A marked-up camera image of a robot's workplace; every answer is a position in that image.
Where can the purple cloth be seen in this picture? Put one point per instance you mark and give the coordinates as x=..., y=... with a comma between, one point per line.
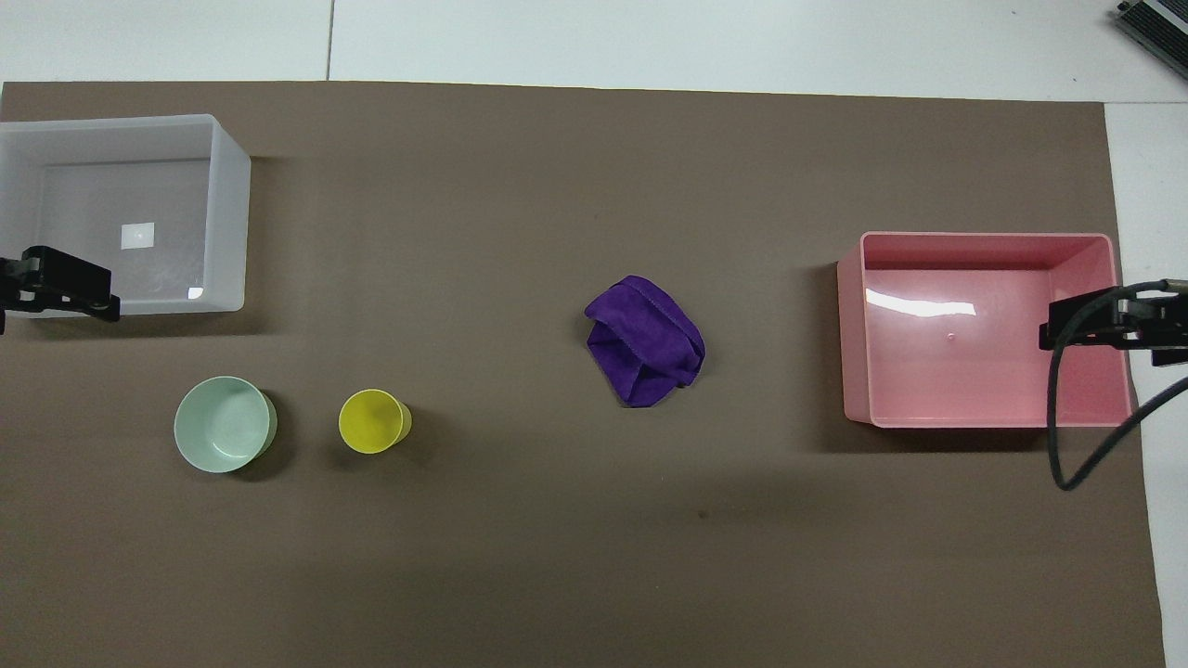
x=650, y=339

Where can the yellow plastic cup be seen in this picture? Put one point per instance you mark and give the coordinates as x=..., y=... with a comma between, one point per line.
x=371, y=422

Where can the pink plastic bin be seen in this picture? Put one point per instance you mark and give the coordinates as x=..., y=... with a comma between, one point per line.
x=956, y=371

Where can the pale green bowl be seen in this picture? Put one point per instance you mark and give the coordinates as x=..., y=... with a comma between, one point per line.
x=223, y=427

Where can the translucent white plastic bin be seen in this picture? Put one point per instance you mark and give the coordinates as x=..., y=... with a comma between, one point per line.
x=186, y=186

